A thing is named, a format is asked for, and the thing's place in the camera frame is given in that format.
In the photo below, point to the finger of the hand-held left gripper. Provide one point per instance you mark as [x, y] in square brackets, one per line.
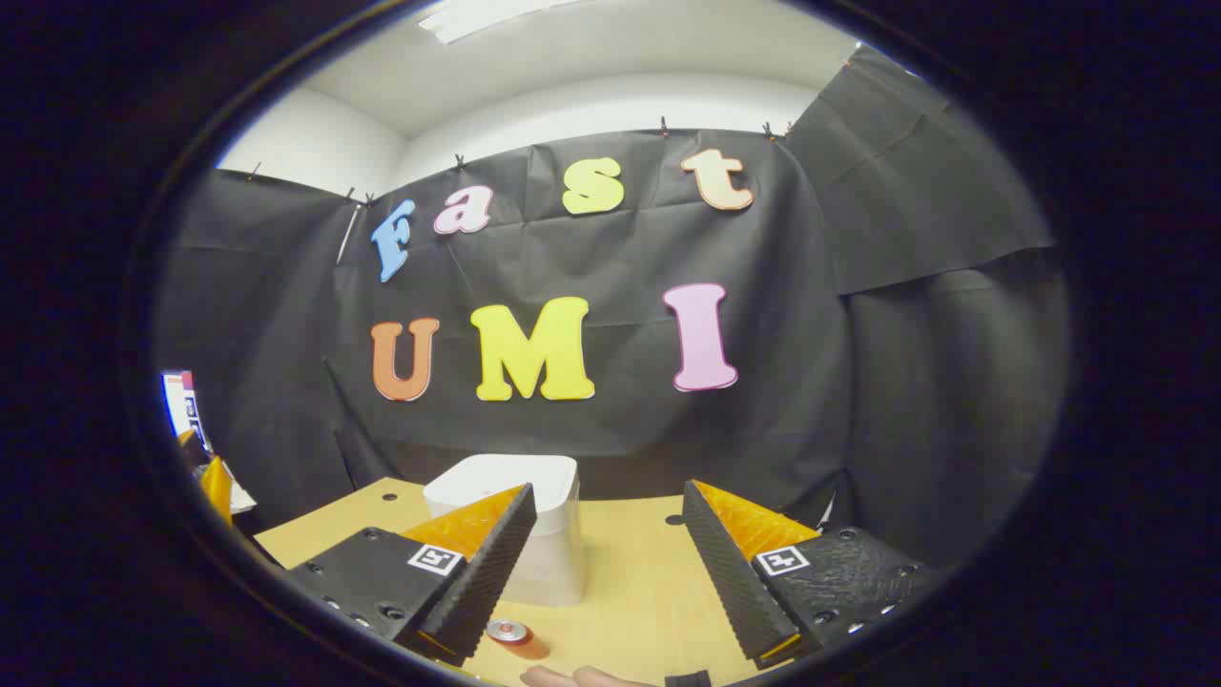
[217, 489]

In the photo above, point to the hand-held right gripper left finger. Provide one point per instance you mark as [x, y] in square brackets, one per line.
[486, 572]

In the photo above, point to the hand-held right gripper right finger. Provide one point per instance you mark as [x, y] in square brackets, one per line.
[730, 572]

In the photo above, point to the red pop can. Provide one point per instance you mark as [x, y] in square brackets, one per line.
[510, 634]

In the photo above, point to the white desktop garbage bin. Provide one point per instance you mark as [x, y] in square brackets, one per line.
[553, 553]

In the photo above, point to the wooden desktop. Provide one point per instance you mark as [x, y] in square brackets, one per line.
[630, 592]

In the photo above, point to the computer monitor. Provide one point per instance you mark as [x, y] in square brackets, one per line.
[181, 405]

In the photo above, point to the black backdrop cloth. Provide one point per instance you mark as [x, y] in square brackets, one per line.
[620, 429]

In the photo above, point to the ceiling light panel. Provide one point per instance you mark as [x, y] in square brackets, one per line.
[477, 14]

